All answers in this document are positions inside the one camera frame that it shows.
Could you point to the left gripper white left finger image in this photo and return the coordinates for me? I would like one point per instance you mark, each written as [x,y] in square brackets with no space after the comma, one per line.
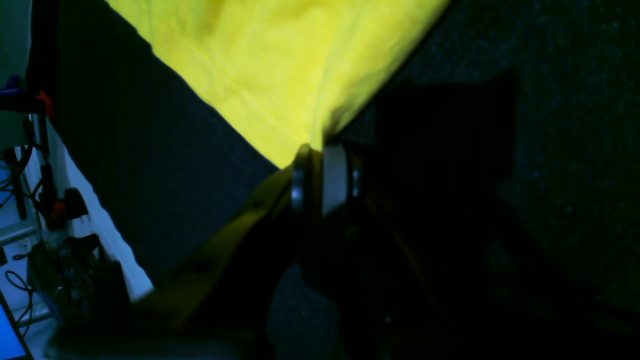
[209,275]

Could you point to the left gripper white right finger image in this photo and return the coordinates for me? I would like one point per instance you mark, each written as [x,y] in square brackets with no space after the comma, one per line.
[342,173]

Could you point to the orange t-shirt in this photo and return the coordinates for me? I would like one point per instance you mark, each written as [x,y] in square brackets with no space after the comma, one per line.
[283,73]

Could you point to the black table cloth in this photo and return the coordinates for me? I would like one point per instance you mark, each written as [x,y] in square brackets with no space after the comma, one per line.
[498,218]

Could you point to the red clamp far left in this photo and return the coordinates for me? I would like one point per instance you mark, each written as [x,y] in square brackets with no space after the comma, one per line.
[48,104]

